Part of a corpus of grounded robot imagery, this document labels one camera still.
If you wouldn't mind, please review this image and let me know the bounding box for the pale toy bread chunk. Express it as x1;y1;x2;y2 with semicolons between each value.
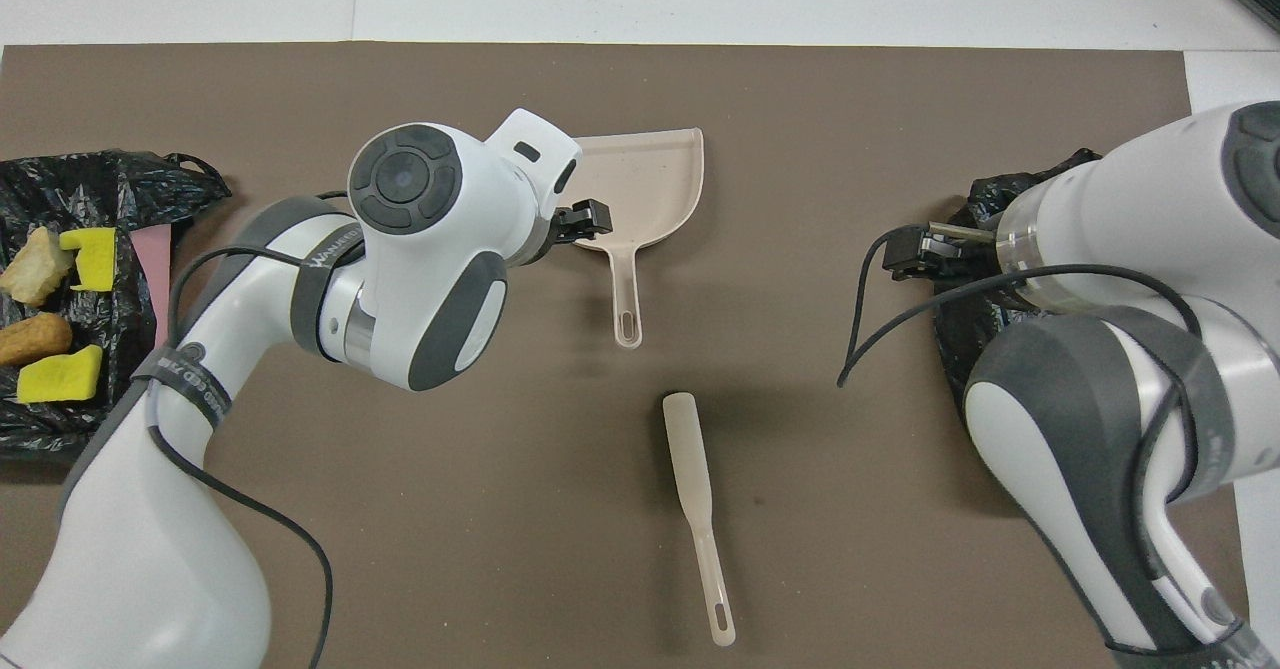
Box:
0;226;76;308

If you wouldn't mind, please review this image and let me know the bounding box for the beige plastic dustpan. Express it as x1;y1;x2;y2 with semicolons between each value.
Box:
572;128;705;350

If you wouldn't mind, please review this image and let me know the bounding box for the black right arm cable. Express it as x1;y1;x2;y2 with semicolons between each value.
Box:
837;224;1261;660

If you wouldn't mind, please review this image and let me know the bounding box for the notched yellow sponge piece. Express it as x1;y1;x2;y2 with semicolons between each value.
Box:
59;227;119;293

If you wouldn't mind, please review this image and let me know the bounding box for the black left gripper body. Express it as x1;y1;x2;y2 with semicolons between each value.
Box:
543;205;581;262

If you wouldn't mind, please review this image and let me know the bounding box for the beige hand brush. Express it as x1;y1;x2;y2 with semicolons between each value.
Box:
661;392;738;648

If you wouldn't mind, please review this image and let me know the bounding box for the black trash bag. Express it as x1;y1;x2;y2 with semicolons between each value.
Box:
0;149;233;462
933;147;1106;425

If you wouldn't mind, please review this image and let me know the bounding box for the plain yellow sponge piece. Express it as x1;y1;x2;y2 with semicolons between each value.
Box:
16;344;105;406

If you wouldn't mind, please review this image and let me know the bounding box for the brown toy bread roll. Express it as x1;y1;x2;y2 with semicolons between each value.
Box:
0;312;74;368

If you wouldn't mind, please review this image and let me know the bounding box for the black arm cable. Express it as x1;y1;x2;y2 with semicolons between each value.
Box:
837;224;1261;660
145;189;366;669

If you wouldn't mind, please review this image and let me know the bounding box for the brown table mat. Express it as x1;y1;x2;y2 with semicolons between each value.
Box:
0;41;1256;669

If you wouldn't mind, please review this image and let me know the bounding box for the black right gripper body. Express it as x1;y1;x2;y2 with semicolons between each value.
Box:
925;219;1003;278

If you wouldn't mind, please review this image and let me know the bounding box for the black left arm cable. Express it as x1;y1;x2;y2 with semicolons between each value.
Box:
145;189;366;669

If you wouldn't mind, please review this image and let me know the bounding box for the right black trash bag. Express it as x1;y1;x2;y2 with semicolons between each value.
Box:
933;147;1106;425

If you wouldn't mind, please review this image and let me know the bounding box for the pink bin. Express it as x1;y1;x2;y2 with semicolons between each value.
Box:
135;225;173;350

